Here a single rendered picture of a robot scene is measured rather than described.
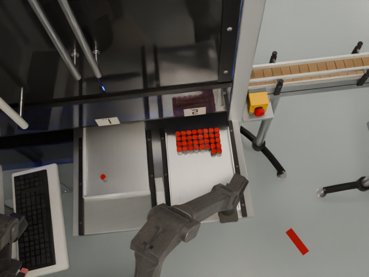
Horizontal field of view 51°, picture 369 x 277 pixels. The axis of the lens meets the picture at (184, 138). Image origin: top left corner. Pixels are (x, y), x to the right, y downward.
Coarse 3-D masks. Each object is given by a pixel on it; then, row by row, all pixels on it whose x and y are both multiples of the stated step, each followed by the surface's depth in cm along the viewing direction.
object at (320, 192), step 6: (360, 180) 226; (330, 186) 232; (336, 186) 230; (342, 186) 228; (348, 186) 227; (354, 186) 227; (360, 186) 226; (318, 192) 238; (324, 192) 232; (330, 192) 232
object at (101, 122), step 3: (96, 120) 149; (99, 120) 149; (102, 120) 150; (105, 120) 150; (111, 120) 150; (114, 120) 151; (117, 120) 151; (99, 123) 152; (102, 123) 152; (105, 123) 152; (108, 123) 152; (111, 123) 153; (114, 123) 153; (117, 123) 153
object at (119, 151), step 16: (96, 128) 165; (112, 128) 165; (128, 128) 165; (144, 128) 161; (96, 144) 163; (112, 144) 162; (128, 144) 162; (144, 144) 162; (96, 160) 160; (112, 160) 160; (128, 160) 159; (144, 160) 159; (96, 176) 157; (112, 176) 157; (128, 176) 157; (144, 176) 156; (96, 192) 155; (112, 192) 155; (128, 192) 152; (144, 192) 154
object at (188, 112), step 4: (192, 108) 148; (196, 108) 148; (200, 108) 148; (204, 108) 149; (184, 112) 150; (188, 112) 150; (196, 112) 151; (200, 112) 152; (204, 112) 152; (184, 116) 153
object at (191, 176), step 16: (224, 144) 160; (176, 160) 158; (192, 160) 158; (208, 160) 158; (224, 160) 157; (176, 176) 156; (192, 176) 155; (208, 176) 155; (224, 176) 155; (176, 192) 153; (192, 192) 153; (208, 192) 153; (240, 208) 146
